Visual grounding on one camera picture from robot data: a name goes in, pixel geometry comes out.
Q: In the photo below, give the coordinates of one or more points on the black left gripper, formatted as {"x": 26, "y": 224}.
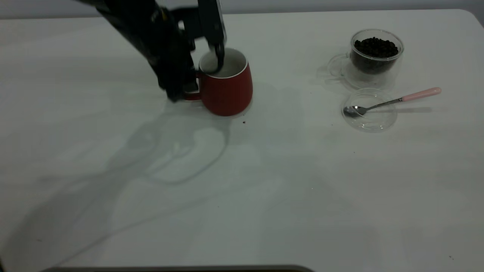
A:
{"x": 140, "y": 26}

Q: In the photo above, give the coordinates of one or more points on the red ceramic mug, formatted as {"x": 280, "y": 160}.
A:
{"x": 227, "y": 94}

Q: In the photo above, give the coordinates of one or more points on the pile of dark coffee beans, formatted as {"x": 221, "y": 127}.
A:
{"x": 374, "y": 49}

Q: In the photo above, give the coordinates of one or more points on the clear glass saucer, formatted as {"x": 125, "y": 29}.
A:
{"x": 372, "y": 121}

